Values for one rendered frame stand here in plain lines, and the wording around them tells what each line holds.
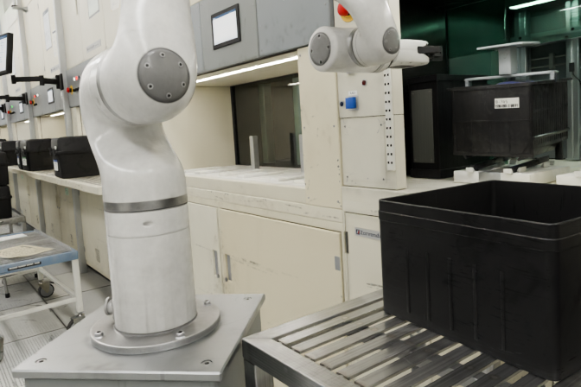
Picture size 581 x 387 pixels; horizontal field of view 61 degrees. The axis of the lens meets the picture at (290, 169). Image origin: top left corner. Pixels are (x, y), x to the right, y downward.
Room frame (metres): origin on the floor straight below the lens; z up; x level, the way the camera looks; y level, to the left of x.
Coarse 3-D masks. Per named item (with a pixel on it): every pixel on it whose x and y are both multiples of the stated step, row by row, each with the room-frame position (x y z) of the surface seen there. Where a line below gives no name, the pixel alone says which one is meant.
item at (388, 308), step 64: (448, 192) 0.82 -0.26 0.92; (512, 192) 0.84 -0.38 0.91; (576, 192) 0.75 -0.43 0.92; (384, 256) 0.73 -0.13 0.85; (448, 256) 0.62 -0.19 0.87; (512, 256) 0.54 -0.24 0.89; (576, 256) 0.52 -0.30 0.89; (448, 320) 0.63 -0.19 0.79; (512, 320) 0.55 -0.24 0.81; (576, 320) 0.52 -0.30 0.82
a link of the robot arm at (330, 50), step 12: (312, 36) 0.96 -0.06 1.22; (324, 36) 0.93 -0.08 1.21; (336, 36) 0.92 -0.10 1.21; (348, 36) 0.93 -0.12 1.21; (312, 48) 0.96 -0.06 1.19; (324, 48) 0.93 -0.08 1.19; (336, 48) 0.91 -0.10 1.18; (348, 48) 0.93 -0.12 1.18; (312, 60) 0.96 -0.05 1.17; (324, 60) 0.93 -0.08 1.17; (336, 60) 0.92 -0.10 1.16; (348, 60) 0.94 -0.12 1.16; (324, 72) 0.95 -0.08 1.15; (336, 72) 0.96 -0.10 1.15; (348, 72) 0.98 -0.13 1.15; (360, 72) 1.00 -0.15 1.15; (372, 72) 1.01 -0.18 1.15
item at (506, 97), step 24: (480, 48) 1.31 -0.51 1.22; (504, 48) 1.29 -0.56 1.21; (504, 72) 1.29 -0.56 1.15; (552, 72) 1.21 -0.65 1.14; (456, 96) 1.31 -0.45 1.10; (480, 96) 1.26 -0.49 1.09; (504, 96) 1.21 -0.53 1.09; (528, 96) 1.17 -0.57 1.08; (552, 96) 1.24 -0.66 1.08; (456, 120) 1.32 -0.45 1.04; (480, 120) 1.27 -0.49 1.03; (504, 120) 1.22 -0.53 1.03; (528, 120) 1.17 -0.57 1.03; (552, 120) 1.24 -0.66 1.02; (456, 144) 1.32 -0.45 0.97; (480, 144) 1.27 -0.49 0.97; (504, 144) 1.22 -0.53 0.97; (528, 144) 1.18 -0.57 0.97; (552, 144) 1.29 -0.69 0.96
